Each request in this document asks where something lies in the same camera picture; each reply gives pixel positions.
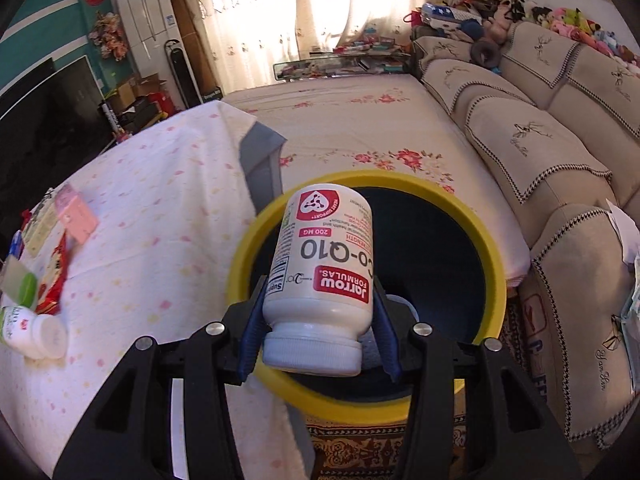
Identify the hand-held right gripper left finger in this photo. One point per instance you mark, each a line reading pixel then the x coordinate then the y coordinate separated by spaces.
pixel 250 345

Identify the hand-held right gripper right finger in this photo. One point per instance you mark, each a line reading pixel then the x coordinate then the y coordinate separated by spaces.
pixel 385 345

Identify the yellow rimmed trash bin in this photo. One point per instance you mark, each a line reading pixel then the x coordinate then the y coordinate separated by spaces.
pixel 435 260

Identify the white supplement bottle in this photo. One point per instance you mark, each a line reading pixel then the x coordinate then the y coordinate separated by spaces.
pixel 320 270

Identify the patterned rug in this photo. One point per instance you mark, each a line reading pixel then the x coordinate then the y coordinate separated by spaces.
pixel 350 450

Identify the dotted white tablecloth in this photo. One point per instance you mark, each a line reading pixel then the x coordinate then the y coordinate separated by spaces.
pixel 150 235

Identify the red box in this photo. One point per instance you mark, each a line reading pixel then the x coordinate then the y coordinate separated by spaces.
pixel 52 282

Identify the pink drink carton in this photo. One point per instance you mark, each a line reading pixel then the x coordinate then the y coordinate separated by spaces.
pixel 76 215

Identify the floral printed mat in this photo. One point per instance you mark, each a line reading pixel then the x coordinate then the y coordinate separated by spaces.
pixel 350 125

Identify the green white plastic bottle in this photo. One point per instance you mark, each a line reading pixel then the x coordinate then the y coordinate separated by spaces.
pixel 25 332

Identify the pale green container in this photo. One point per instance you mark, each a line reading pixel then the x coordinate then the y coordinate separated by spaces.
pixel 19 285

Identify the dark green box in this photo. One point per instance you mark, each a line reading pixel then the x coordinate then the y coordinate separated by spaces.
pixel 211 95

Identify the blue tissue pack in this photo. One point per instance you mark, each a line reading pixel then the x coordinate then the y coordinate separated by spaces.
pixel 16 246

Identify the beige sofa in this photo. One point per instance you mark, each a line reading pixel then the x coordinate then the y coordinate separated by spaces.
pixel 525 125

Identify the white printed tube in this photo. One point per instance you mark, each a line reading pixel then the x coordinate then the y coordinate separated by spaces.
pixel 111 119

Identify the stack of cardboard boxes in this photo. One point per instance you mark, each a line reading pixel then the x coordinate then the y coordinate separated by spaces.
pixel 132 92

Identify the black tower fan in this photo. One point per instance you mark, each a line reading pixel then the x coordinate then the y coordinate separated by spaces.
pixel 179 75

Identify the cluttered glass coffee table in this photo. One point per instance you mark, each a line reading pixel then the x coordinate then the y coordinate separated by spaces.
pixel 345 62

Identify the large flat television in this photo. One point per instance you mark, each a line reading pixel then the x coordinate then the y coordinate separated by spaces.
pixel 40 150

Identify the blue star printed bag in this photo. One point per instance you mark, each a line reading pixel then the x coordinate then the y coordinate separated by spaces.
pixel 442 15

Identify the white standing air conditioner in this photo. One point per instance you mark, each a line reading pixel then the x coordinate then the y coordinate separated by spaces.
pixel 147 25

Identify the cream patterned curtain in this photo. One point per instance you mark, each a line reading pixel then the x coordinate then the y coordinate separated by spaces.
pixel 300 10

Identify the hanging flower decoration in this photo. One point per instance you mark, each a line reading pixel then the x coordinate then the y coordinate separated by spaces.
pixel 109 35

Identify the pile of plush toys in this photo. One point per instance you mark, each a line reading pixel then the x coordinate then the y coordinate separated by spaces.
pixel 565 20

